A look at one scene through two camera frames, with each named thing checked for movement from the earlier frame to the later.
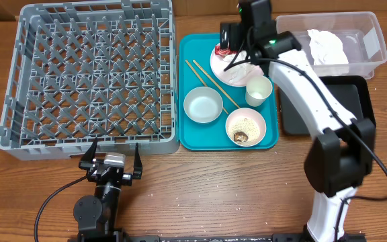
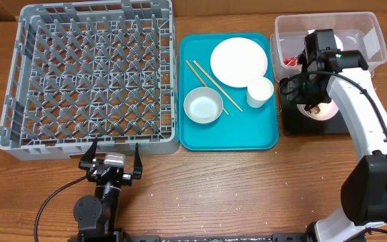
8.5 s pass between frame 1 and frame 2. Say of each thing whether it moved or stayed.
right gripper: moved
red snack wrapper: moved
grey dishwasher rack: stayed
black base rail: stayed
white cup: stayed
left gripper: stayed
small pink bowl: moved
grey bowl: stayed
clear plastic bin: stayed
